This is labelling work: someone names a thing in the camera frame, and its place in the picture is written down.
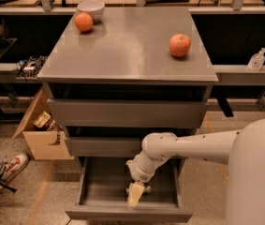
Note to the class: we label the clear sanitizer bottle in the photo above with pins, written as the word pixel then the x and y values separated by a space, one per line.
pixel 257 60

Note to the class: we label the grey drawer cabinet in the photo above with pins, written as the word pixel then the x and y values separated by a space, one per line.
pixel 126 57

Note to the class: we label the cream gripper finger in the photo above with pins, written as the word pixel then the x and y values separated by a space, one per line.
pixel 135 191

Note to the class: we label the white bowl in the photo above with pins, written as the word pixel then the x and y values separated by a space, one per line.
pixel 94 8

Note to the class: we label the cardboard box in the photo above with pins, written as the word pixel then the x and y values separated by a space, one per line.
pixel 44 144

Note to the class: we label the white red sneaker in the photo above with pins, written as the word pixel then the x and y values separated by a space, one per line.
pixel 13 168

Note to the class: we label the grey bottom drawer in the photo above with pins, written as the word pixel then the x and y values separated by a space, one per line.
pixel 102 196

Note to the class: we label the silver blue redbull can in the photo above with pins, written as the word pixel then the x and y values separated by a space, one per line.
pixel 147 190

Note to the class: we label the red apple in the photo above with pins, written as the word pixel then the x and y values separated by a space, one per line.
pixel 179 45

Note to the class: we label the grey middle drawer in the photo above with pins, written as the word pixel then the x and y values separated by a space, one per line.
pixel 112 142

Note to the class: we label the grey top drawer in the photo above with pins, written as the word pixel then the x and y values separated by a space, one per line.
pixel 127 113

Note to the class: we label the snack packet in box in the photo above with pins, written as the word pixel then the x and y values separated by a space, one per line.
pixel 44 121

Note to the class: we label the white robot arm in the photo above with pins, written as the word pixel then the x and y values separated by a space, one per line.
pixel 242 150

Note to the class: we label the orange fruit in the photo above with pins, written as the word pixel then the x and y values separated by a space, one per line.
pixel 83 22

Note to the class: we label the grey drawer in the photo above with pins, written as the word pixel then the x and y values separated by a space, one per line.
pixel 112 142
pixel 127 113
pixel 102 196

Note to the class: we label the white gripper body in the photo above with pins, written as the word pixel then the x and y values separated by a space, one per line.
pixel 137 173

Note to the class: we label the black white notebook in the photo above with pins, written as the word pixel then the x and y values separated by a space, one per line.
pixel 30 67

